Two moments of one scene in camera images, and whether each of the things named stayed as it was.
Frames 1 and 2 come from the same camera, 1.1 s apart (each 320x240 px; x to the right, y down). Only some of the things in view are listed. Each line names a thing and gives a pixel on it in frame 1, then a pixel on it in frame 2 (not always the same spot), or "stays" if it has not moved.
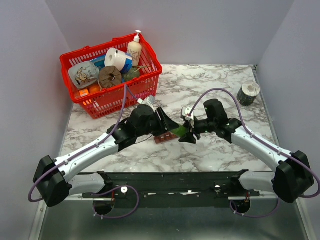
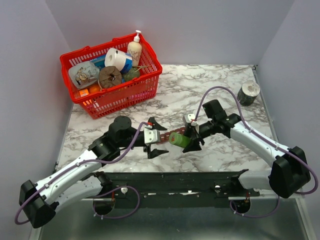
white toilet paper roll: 115,57 stays
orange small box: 83,92 stays
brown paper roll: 109,76 stays
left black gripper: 165,124 to 155,152
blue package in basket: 99,62 stays
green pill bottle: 181,131 to 179,140
